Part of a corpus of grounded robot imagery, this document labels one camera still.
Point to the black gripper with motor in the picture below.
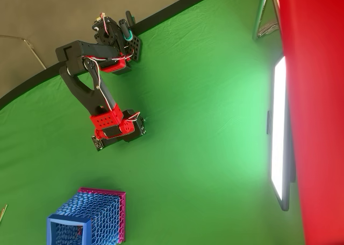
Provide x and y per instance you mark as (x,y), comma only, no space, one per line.
(137,124)

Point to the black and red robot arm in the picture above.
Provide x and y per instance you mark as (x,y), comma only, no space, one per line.
(86,94)

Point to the blue and pink mesh basket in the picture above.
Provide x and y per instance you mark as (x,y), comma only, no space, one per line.
(68,219)

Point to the green table cloth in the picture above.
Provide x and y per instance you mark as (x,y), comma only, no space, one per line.
(188,94)

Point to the chrome tube stand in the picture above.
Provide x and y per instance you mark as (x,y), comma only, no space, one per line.
(260,16)

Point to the blurred red object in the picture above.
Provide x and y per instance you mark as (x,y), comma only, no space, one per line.
(322,121)

